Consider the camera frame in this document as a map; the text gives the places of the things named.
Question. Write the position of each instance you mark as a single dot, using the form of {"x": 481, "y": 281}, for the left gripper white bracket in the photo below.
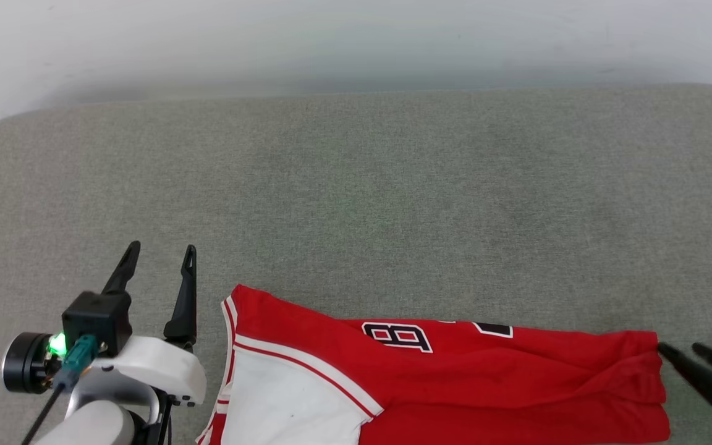
{"x": 158, "y": 368}

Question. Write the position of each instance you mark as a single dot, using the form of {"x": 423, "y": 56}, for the red and white basketball jersey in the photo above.
{"x": 486, "y": 377}

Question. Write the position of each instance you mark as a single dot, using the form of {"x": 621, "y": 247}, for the grey fabric sofa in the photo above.
{"x": 393, "y": 198}

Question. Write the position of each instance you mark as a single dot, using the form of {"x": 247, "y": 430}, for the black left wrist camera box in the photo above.
{"x": 97, "y": 321}

